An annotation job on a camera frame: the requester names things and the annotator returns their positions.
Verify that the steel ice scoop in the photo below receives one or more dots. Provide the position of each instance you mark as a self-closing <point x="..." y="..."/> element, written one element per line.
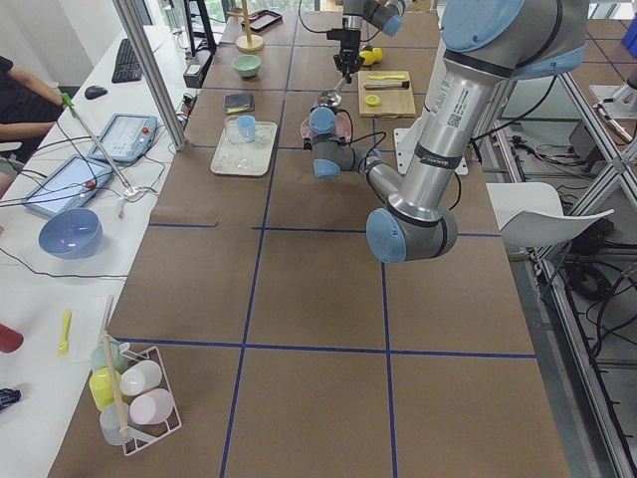
<point x="331" y="98"/>

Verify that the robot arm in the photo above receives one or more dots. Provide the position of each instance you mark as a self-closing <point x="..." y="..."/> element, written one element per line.
<point x="485" y="42"/>
<point x="386" y="18"/>

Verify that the blue plastic cup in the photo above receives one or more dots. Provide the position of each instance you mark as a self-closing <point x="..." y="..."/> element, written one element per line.
<point x="246" y="126"/>

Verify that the wooden cup tree stand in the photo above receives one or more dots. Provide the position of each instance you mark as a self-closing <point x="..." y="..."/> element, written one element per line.
<point x="250" y="42"/>

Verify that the white cup in rack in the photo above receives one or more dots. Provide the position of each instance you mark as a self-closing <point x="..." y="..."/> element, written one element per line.
<point x="141" y="377"/>

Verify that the green cup in rack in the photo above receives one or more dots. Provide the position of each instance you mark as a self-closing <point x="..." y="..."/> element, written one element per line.
<point x="120" y="361"/>

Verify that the pink cup in rack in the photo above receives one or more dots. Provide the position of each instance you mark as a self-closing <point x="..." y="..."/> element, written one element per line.
<point x="152" y="407"/>

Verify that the yellow cup in rack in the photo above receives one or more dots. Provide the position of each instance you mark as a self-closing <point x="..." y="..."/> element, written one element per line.
<point x="100" y="388"/>

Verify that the grey cup in rack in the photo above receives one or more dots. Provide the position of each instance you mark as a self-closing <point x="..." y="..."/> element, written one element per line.
<point x="109" y="422"/>

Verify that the yellow lemon round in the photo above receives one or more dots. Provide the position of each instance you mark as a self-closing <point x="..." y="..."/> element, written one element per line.
<point x="369" y="57"/>

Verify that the yellow lemon oblong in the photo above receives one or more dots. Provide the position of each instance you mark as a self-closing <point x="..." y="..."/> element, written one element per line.
<point x="379" y="54"/>

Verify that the steel muddler black cap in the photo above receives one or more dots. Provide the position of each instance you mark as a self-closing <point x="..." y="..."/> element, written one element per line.
<point x="379" y="86"/>

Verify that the pink bowl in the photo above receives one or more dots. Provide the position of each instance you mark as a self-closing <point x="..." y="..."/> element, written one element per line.
<point x="343" y="126"/>

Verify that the lemon slice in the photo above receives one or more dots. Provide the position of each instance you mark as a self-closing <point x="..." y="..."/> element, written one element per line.
<point x="373" y="101"/>

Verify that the yellow plastic knife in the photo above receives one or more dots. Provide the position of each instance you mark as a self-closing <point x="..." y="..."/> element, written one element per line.
<point x="387" y="77"/>

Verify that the bamboo cutting board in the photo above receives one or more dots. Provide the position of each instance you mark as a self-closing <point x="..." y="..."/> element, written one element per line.
<point x="395" y="103"/>

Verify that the cream bear tray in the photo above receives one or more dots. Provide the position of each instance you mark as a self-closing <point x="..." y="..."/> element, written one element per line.
<point x="247" y="160"/>

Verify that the dark framed tray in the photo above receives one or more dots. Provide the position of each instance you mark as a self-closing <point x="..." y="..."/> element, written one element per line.
<point x="264" y="19"/>

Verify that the light green bowl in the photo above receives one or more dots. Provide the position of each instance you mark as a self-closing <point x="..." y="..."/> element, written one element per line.
<point x="247" y="65"/>

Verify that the black box on desk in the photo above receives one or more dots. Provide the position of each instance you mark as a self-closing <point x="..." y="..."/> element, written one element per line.
<point x="196" y="72"/>

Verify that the far blue teach pendant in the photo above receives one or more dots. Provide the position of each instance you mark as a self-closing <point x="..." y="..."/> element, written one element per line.
<point x="127" y="137"/>

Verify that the blue teach pendant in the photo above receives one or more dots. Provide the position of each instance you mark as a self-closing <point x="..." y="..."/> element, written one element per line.
<point x="127" y="137"/>
<point x="70" y="186"/>

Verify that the black keyboard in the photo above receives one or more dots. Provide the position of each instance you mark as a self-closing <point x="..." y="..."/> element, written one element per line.
<point x="126" y="67"/>

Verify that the black computer mouse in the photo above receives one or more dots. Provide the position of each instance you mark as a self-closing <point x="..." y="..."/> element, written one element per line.
<point x="93" y="92"/>

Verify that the white chair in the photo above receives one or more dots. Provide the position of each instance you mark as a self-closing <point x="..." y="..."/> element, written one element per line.
<point x="529" y="214"/>

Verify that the near blue teach pendant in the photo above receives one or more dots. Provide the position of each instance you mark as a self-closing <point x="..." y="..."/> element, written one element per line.
<point x="70" y="186"/>

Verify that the metal rod with green tip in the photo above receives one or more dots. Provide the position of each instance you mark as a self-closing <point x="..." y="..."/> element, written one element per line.
<point x="130" y="191"/>

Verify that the blue bowl on desk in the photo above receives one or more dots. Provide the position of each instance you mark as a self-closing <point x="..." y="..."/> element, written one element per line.
<point x="73" y="234"/>

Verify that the seated person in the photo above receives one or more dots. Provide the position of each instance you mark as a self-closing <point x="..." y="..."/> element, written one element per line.
<point x="29" y="108"/>

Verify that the yellow spoon on desk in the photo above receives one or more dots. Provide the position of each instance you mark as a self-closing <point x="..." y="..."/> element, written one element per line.
<point x="63" y="345"/>

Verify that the wooden stick in rack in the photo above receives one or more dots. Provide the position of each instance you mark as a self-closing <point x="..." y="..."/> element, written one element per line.
<point x="124" y="429"/>

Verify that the red object on desk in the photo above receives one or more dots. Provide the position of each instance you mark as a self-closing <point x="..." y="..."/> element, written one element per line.
<point x="10" y="340"/>

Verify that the aluminium frame post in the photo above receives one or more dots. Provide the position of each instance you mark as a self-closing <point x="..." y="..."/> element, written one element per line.
<point x="133" y="28"/>

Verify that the white wire cup rack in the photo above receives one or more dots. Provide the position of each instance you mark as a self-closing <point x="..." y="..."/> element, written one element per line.
<point x="143" y="436"/>

